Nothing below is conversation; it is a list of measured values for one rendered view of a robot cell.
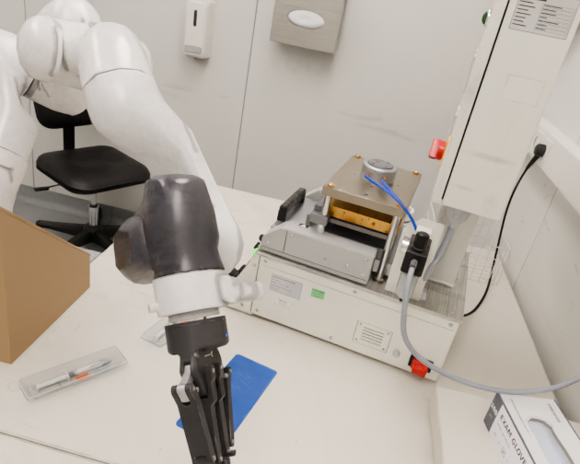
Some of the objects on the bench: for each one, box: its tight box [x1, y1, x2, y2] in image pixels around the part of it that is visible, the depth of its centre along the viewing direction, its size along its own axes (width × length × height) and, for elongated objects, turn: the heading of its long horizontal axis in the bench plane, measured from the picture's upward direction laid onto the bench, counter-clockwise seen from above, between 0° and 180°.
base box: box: [227, 254, 459, 381], centre depth 128 cm, size 54×38×17 cm
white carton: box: [483, 393, 580, 464], centre depth 88 cm, size 12×23×7 cm, turn 162°
